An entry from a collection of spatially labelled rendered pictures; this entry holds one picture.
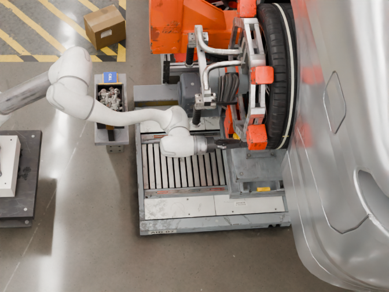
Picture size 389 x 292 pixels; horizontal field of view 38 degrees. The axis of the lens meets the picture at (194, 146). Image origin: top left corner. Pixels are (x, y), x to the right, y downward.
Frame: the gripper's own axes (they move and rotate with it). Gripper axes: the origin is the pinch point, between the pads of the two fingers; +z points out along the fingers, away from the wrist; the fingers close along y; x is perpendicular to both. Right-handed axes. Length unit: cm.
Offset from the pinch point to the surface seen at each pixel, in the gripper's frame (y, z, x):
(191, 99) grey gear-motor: -49, -22, 13
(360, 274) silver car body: 89, 20, -23
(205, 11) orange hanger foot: -41, -14, 59
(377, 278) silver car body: 93, 23, -23
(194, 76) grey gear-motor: -57, -18, 24
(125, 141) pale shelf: -24, -58, -3
